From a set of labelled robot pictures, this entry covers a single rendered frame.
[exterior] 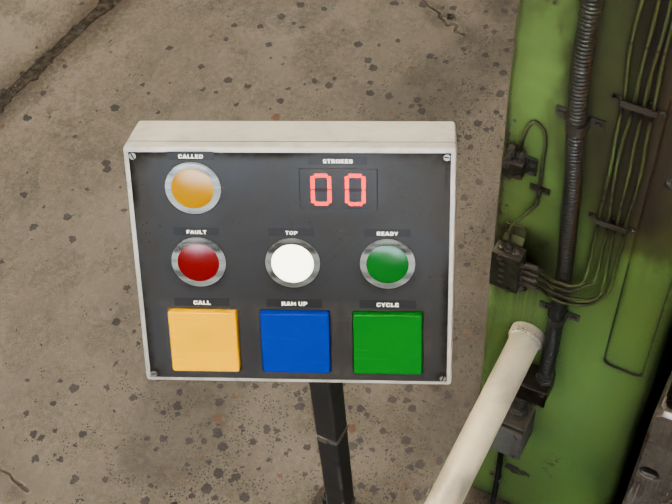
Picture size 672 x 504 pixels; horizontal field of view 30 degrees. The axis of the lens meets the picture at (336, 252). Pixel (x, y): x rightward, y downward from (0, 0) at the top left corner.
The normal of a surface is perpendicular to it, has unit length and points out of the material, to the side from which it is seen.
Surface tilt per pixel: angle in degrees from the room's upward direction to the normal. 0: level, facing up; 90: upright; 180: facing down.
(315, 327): 60
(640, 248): 90
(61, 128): 0
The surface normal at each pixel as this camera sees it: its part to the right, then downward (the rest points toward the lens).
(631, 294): -0.47, 0.75
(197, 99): -0.05, -0.55
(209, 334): -0.07, 0.44
